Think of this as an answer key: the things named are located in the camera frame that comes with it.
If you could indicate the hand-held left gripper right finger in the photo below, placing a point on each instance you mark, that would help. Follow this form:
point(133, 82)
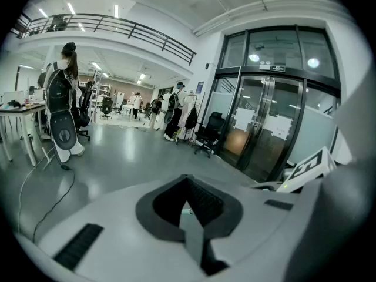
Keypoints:
point(229, 213)

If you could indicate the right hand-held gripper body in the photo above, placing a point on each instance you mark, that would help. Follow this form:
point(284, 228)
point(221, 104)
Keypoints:
point(311, 169)

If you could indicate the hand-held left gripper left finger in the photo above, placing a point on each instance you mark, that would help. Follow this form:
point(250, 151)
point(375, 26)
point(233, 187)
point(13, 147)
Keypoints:
point(145, 208)

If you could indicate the white paper sheet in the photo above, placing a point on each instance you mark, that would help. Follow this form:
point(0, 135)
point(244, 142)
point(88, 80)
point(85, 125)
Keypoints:
point(277, 128)

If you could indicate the black framed glass door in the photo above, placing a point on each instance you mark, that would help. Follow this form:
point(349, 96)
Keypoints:
point(264, 122)

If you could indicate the black office chair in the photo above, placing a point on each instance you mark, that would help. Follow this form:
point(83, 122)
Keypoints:
point(85, 107)
point(106, 106)
point(210, 131)

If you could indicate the coat rack with black bag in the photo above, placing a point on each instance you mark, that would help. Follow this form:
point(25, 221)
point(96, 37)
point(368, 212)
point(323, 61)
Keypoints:
point(191, 117)

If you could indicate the white table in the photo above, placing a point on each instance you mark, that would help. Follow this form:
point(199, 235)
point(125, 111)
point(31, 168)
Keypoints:
point(127, 107)

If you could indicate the green exit sign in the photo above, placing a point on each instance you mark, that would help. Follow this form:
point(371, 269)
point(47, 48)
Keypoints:
point(277, 68)

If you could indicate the white desk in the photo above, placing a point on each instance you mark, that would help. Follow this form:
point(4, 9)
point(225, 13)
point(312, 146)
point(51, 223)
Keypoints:
point(20, 110)

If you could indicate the black balcony railing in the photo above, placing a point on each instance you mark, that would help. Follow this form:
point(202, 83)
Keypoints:
point(138, 29)

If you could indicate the blue wall sign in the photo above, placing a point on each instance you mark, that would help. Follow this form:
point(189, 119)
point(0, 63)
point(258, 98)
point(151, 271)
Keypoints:
point(200, 87)

